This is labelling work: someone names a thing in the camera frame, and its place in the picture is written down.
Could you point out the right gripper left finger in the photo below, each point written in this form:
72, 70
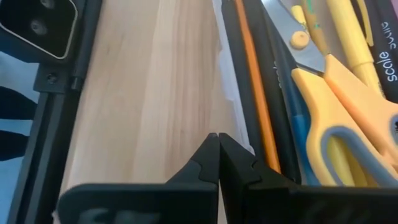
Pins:
140, 202

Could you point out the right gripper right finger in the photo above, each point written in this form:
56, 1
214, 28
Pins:
311, 205

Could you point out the blue pen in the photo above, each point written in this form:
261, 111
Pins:
300, 130

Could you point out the yellow wooden pencil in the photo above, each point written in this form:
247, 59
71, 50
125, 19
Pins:
314, 28

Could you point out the clear plastic box pink lid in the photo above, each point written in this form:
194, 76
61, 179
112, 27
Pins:
230, 93

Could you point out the black aluminium table frame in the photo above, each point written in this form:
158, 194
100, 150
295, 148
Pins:
46, 130

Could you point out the black depth camera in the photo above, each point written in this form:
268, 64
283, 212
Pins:
31, 37

